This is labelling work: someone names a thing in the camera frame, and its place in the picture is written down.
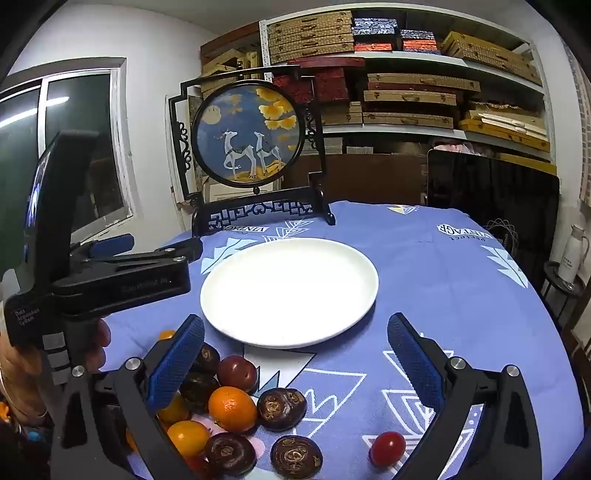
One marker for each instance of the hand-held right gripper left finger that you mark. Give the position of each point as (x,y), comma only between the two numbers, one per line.
(178,364)

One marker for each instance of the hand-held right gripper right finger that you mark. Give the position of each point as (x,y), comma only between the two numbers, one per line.
(415,364)

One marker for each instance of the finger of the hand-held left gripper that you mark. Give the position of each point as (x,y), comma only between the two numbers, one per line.
(184,249)
(113,243)

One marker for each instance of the brown water chestnut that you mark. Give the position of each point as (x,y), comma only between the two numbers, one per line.
(199,391)
(230,454)
(207,359)
(281,408)
(295,457)

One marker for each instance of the orange tangerine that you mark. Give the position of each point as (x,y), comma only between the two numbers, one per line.
(232,408)
(166,334)

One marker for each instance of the dark red tomato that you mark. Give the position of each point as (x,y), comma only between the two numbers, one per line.
(237,374)

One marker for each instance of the yellow cherry tomato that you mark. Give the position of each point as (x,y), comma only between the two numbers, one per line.
(174,411)
(188,437)

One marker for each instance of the red cherry tomato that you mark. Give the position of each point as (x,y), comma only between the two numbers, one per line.
(199,467)
(387,448)

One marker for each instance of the white round plate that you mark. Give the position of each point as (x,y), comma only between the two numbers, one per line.
(286,290)

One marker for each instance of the person's left hand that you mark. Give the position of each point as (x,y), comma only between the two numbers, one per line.
(99,346)

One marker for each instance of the round deer embroidery black stand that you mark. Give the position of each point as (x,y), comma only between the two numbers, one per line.
(244,134)

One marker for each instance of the black round side table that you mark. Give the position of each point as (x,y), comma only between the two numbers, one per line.
(561,290)

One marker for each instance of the black flat panel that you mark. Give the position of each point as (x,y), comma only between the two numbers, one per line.
(489,194)

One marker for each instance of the white jug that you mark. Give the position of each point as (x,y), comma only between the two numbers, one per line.
(572,258)

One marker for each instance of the brown board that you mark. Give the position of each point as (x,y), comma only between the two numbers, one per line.
(369,177)

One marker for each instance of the pile of tan boxes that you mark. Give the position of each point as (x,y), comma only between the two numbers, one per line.
(221,60)

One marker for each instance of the dark red lacquer boxes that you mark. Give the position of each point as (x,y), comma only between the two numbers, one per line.
(330,83)

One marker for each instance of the pink cloth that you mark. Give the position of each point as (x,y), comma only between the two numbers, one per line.
(455,146)

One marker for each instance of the stack of tan woven boxes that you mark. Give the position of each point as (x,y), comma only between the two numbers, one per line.
(489,53)
(309,37)

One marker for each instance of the stack of yellow boxes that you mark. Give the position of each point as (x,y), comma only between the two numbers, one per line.
(503,124)

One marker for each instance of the stack of flat tan boxes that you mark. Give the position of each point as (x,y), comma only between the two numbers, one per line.
(406,98)

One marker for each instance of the beige checkered curtain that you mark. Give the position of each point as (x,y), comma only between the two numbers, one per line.
(582,138)

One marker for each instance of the blue red patterned box stack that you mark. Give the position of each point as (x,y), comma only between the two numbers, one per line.
(419,41)
(375,34)

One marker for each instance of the white metal shelf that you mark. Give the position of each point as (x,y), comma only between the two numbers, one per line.
(415,59)

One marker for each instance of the window with white frame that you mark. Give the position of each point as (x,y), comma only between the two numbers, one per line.
(83,138)

